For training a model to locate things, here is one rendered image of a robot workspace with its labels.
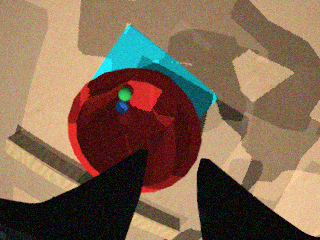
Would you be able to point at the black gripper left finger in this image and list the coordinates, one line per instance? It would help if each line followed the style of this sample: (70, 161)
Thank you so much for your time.
(100, 209)

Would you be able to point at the green marble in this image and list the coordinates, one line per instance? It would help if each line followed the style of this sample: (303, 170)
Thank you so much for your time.
(125, 94)

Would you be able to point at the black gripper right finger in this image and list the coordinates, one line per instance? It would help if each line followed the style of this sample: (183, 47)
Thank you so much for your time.
(229, 212)

